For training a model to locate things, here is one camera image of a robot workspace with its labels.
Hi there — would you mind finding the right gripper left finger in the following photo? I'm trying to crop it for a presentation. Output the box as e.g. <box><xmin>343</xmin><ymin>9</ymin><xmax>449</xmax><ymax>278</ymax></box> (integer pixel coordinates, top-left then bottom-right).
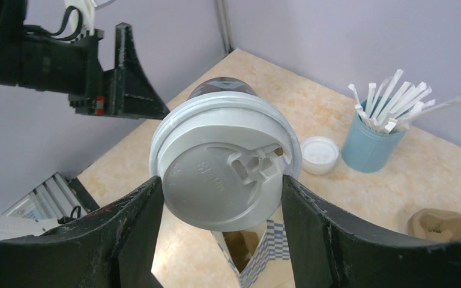
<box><xmin>0</xmin><ymin>176</ymin><xmax>164</xmax><ymax>287</ymax></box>

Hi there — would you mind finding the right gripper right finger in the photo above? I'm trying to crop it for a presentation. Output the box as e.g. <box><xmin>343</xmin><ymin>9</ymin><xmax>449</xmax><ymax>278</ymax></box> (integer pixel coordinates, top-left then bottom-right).
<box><xmin>282</xmin><ymin>175</ymin><xmax>461</xmax><ymax>287</ymax></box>

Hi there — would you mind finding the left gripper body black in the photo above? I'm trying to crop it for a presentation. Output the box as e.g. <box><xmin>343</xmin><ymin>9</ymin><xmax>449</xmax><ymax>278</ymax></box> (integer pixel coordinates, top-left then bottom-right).
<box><xmin>0</xmin><ymin>1</ymin><xmax>103</xmax><ymax>116</ymax></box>

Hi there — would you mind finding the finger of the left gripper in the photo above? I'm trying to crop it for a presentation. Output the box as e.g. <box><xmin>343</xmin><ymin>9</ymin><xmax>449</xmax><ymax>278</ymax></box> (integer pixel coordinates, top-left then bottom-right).
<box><xmin>103</xmin><ymin>23</ymin><xmax>170</xmax><ymax>120</ymax></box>

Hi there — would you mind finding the patterned paper takeout bag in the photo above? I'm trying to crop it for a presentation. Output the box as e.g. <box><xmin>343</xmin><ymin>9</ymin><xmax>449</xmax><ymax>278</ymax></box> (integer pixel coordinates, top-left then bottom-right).
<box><xmin>211</xmin><ymin>208</ymin><xmax>295</xmax><ymax>287</ymax></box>

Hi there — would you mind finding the stack of white lids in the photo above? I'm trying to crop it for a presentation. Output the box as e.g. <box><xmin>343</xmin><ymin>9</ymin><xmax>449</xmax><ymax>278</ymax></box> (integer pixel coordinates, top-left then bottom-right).
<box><xmin>300</xmin><ymin>136</ymin><xmax>340</xmax><ymax>175</ymax></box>

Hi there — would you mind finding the single dark coffee cup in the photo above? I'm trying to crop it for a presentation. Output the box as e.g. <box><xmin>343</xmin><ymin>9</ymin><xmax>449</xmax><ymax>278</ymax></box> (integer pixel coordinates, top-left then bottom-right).
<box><xmin>188</xmin><ymin>76</ymin><xmax>259</xmax><ymax>100</ymax></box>

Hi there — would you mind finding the single white cup lid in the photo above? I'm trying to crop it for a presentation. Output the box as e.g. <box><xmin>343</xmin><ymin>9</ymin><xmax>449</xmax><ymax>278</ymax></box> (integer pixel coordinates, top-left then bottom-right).
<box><xmin>149</xmin><ymin>92</ymin><xmax>303</xmax><ymax>232</ymax></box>

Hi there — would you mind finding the brown pulp cup carrier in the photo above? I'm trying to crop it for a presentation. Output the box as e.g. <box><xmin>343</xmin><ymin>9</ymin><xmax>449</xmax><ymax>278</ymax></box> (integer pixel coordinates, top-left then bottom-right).
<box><xmin>223</xmin><ymin>230</ymin><xmax>259</xmax><ymax>272</ymax></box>

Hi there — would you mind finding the blue straw holder cup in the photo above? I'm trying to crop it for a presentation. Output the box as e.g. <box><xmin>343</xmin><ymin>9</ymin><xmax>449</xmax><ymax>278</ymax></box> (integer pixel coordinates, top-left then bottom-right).
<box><xmin>340</xmin><ymin>113</ymin><xmax>407</xmax><ymax>173</ymax></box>

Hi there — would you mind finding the bundle of white straws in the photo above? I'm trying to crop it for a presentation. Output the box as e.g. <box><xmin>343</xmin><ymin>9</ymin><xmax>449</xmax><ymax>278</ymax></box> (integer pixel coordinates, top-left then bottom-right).
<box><xmin>348</xmin><ymin>69</ymin><xmax>461</xmax><ymax>134</ymax></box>

